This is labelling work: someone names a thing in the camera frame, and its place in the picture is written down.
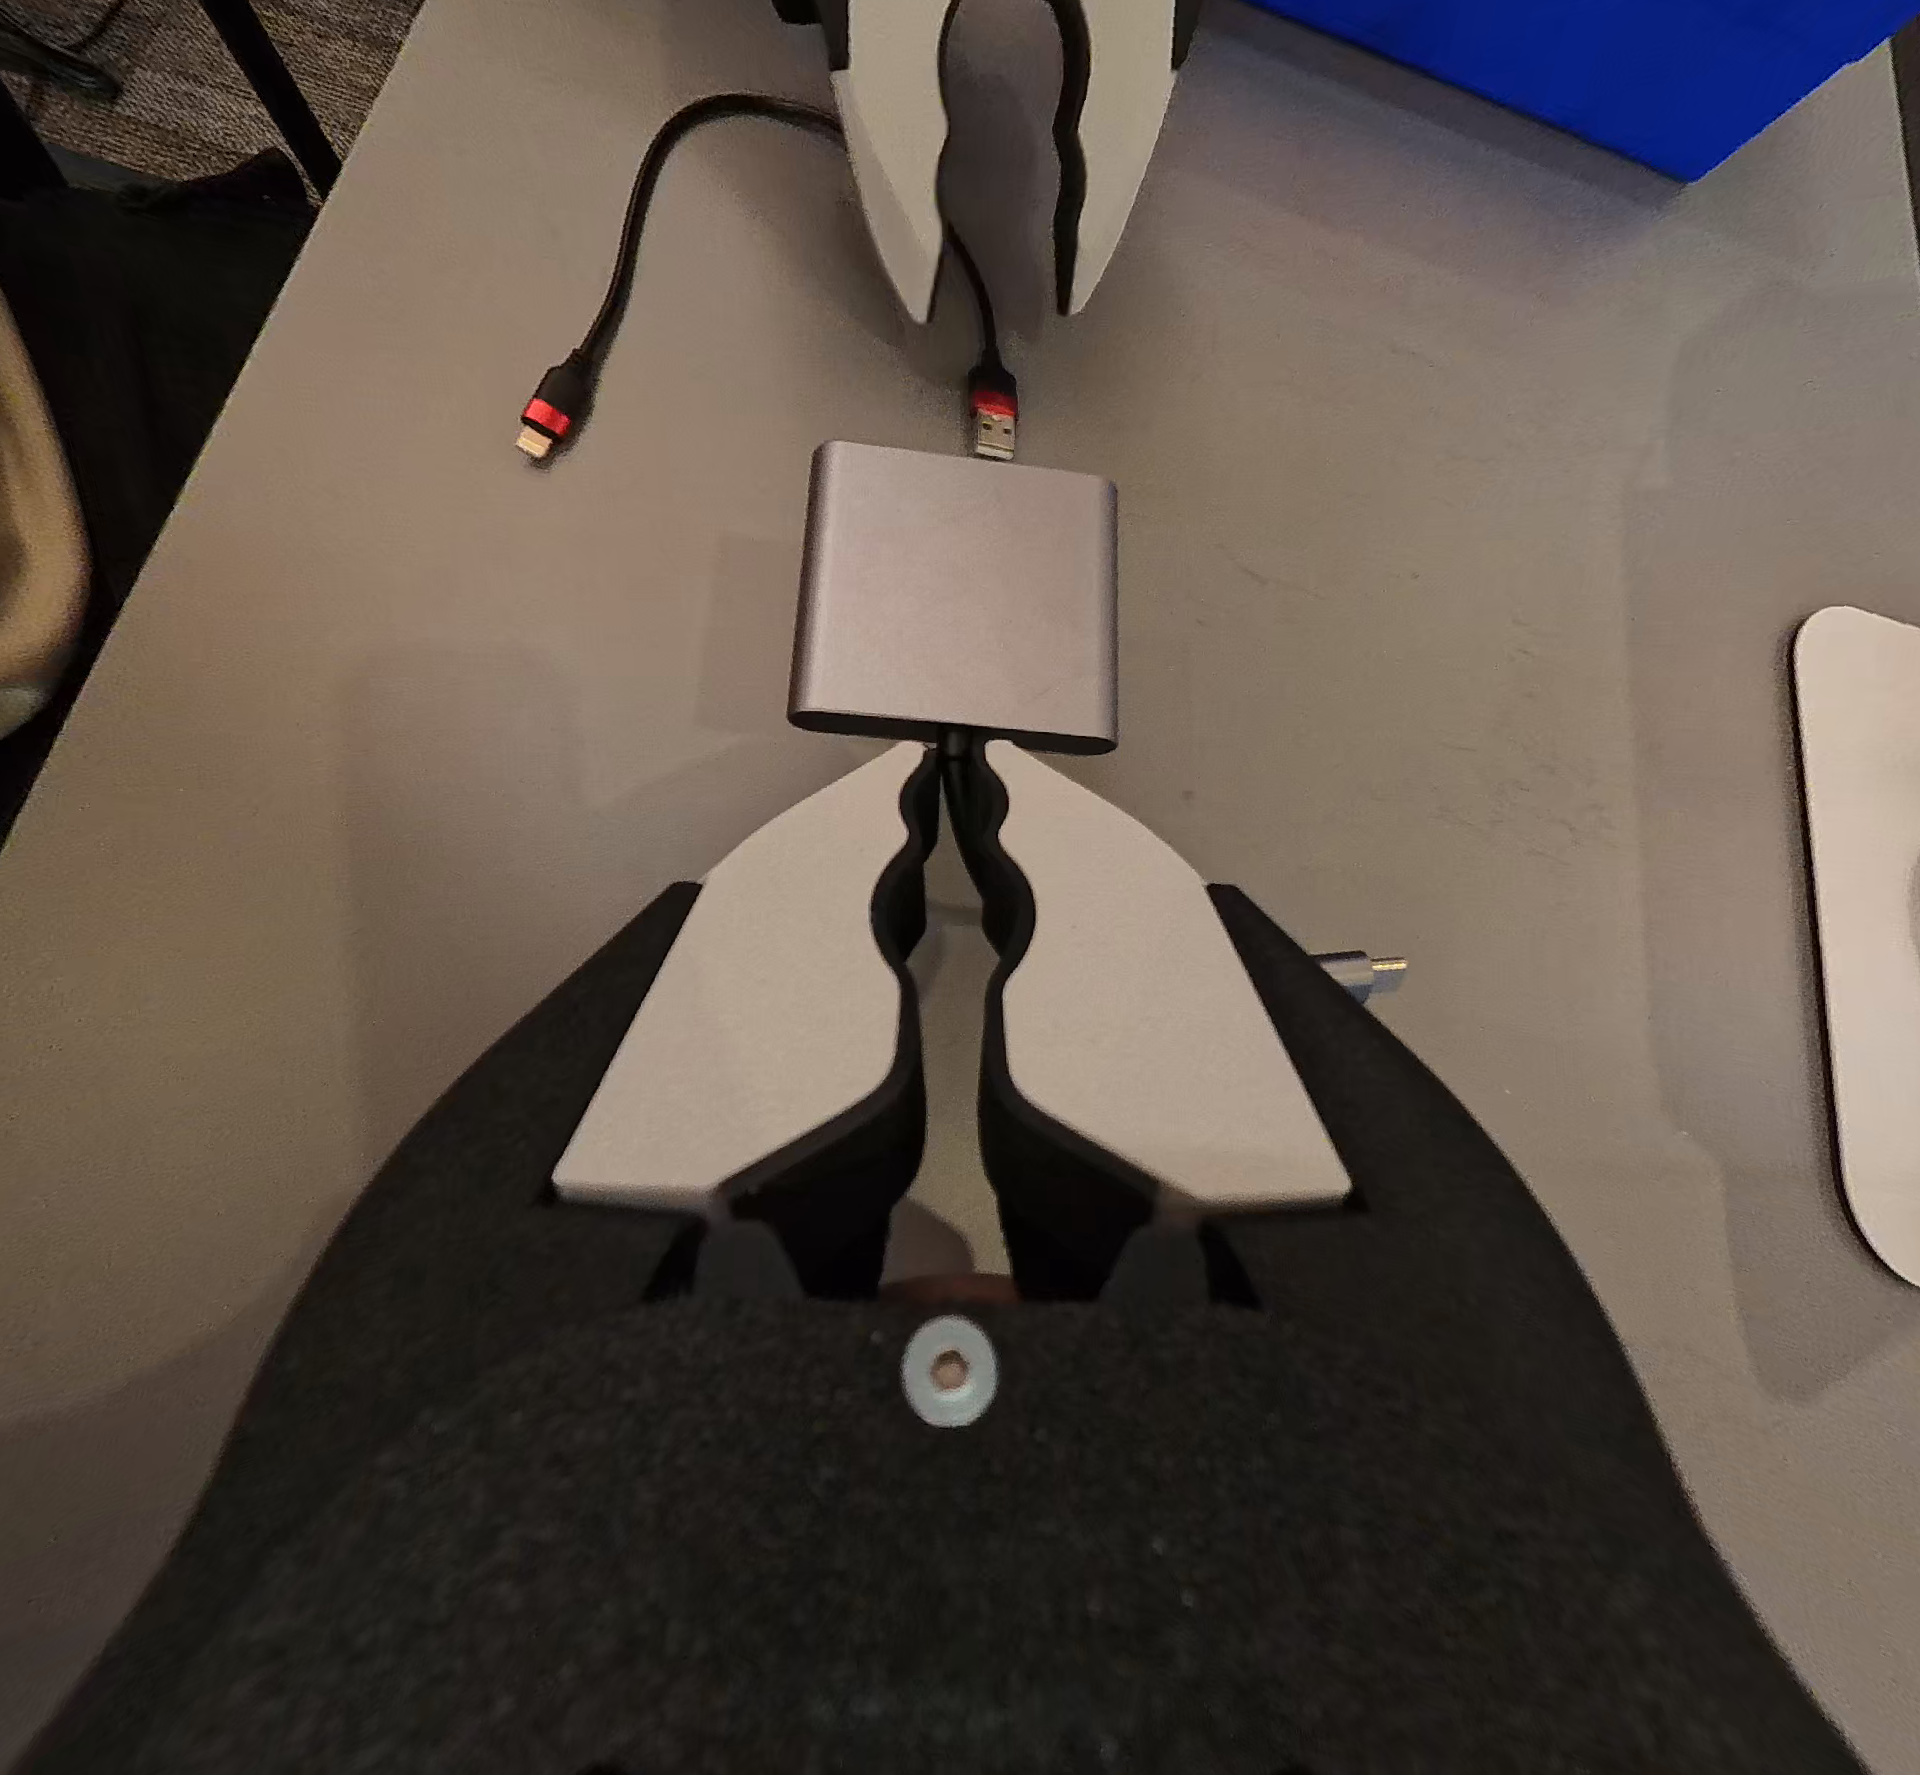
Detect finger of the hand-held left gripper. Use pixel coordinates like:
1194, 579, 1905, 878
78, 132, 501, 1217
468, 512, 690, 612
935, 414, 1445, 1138
832, 0, 983, 325
1047, 0, 1194, 320

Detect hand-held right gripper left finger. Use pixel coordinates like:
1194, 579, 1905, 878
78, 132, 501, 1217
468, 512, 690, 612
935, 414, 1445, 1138
554, 746, 924, 1217

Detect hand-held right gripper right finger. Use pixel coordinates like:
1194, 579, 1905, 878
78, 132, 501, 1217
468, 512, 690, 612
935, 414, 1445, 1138
959, 737, 1358, 1217

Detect black red-tipped usb cable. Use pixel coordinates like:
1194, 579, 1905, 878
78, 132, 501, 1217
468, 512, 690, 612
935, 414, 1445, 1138
517, 98, 1034, 468

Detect grey usb hub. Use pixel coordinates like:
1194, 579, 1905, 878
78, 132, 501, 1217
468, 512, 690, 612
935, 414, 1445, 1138
789, 440, 1411, 1015

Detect white document stand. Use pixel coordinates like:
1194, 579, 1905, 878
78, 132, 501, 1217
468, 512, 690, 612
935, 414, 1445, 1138
1789, 606, 1920, 1287

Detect person's tan trousers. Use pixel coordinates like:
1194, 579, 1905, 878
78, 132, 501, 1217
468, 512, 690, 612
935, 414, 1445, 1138
0, 291, 97, 741

